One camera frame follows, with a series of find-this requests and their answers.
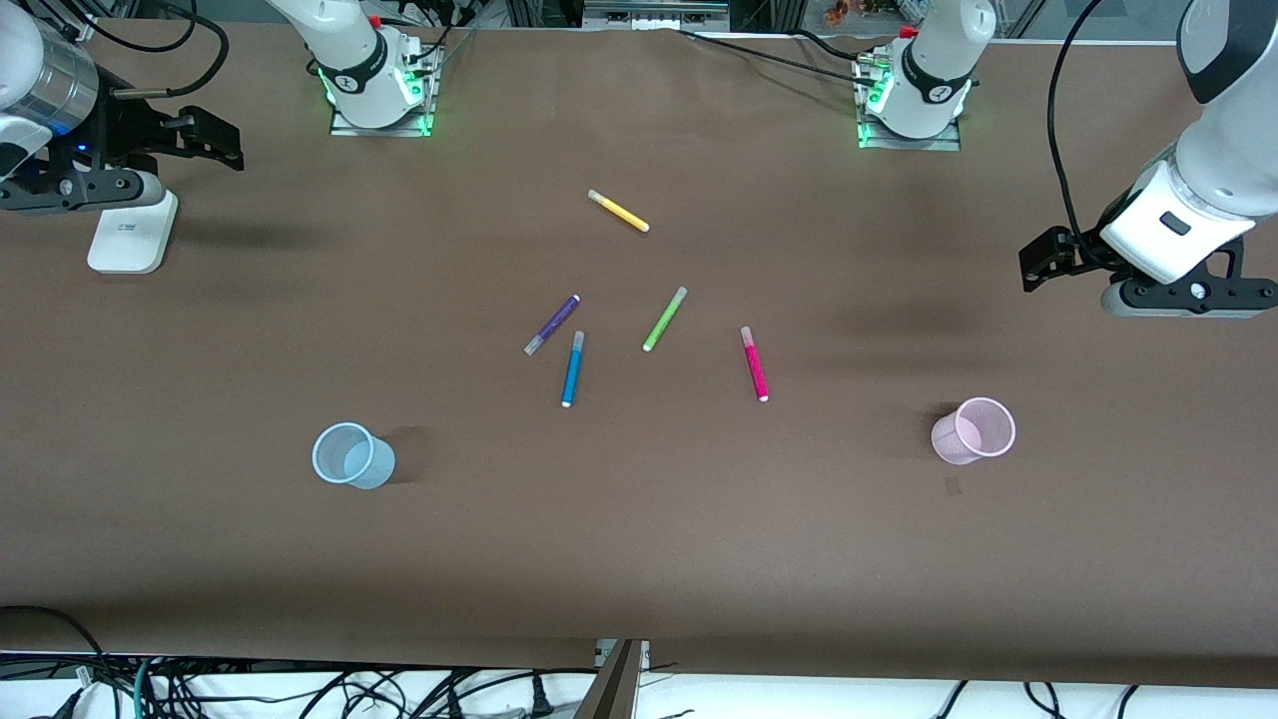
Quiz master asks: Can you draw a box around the pink marker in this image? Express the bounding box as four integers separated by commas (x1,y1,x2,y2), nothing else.
740,326,771,403

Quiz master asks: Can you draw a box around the blue marker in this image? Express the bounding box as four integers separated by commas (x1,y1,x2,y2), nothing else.
560,331,587,408

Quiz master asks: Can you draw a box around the white desk lamp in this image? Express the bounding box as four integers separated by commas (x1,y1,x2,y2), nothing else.
87,189,180,276

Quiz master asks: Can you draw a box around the pink plastic cup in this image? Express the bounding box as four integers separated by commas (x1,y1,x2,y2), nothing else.
931,396,1017,466

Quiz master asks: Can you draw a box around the blue plastic cup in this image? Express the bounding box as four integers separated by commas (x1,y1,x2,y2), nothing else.
312,421,396,490

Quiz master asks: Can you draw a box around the green marker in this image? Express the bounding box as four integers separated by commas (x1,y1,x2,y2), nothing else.
642,287,689,353

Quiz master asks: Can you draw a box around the purple marker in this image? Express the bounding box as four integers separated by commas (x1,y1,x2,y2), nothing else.
524,294,582,357

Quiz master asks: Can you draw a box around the yellow marker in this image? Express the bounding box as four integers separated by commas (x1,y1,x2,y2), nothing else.
587,189,651,234

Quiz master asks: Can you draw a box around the grey power strip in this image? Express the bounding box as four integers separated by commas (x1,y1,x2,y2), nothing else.
583,0,731,32

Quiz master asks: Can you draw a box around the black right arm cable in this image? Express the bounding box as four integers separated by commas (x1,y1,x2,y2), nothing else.
60,0,233,101

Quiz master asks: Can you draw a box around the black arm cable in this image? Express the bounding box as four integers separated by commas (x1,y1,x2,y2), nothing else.
60,0,233,101
1045,0,1109,241

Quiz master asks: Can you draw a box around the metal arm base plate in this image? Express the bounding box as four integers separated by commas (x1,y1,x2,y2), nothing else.
854,52,965,153
327,45,443,139

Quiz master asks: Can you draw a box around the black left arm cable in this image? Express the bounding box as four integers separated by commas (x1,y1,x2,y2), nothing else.
1045,0,1109,241

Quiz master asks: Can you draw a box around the short black table cable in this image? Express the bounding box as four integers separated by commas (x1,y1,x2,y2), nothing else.
787,28,862,61

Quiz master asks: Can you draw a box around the long black table cable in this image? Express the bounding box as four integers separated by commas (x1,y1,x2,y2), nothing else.
677,28,882,81

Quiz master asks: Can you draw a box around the thick black floor cable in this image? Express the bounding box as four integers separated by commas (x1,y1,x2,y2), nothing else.
0,603,107,690

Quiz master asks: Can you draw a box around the aluminium table post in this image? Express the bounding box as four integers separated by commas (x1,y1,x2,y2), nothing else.
573,639,651,719

